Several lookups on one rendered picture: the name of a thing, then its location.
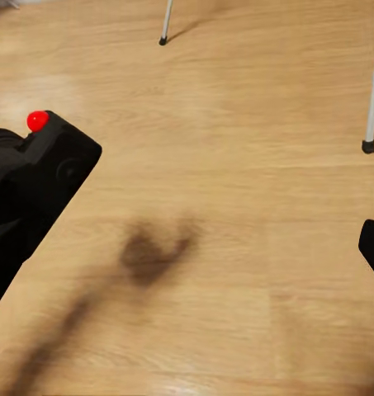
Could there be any digital camera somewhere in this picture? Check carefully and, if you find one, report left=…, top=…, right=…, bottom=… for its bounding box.
left=0, top=110, right=102, bottom=260

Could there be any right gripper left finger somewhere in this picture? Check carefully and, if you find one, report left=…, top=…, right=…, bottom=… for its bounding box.
left=0, top=219, right=31, bottom=300

